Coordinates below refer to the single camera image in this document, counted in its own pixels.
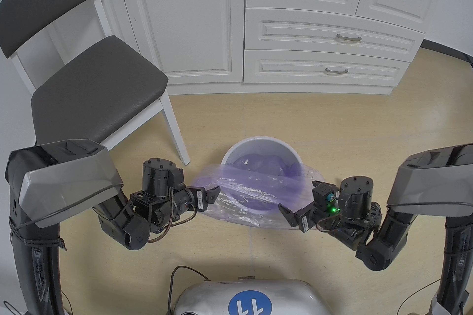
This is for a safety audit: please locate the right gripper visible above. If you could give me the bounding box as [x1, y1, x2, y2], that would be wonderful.
[278, 179, 339, 234]

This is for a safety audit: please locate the white wardrobe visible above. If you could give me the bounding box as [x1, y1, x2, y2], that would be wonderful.
[22, 0, 448, 96]

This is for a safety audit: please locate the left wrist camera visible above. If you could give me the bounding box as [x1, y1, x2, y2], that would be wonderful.
[171, 166, 185, 192]

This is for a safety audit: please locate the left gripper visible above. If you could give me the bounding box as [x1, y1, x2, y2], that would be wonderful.
[174, 186, 221, 215]

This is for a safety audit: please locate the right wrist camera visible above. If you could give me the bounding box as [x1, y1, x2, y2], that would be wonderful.
[313, 184, 338, 205]

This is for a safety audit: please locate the black cable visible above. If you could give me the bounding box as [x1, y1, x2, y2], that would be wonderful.
[168, 266, 211, 312]

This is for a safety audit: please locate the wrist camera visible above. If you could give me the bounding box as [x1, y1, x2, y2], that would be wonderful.
[171, 166, 185, 192]
[313, 184, 338, 205]

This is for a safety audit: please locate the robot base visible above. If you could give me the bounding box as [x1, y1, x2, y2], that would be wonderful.
[174, 278, 331, 315]

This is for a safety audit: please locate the purple plastic bag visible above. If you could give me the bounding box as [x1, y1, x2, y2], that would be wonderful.
[192, 154, 327, 231]

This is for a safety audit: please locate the white trash bin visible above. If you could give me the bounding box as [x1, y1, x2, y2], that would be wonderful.
[221, 136, 303, 214]

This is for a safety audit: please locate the white chair grey seat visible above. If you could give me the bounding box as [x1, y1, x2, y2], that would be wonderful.
[0, 0, 191, 166]

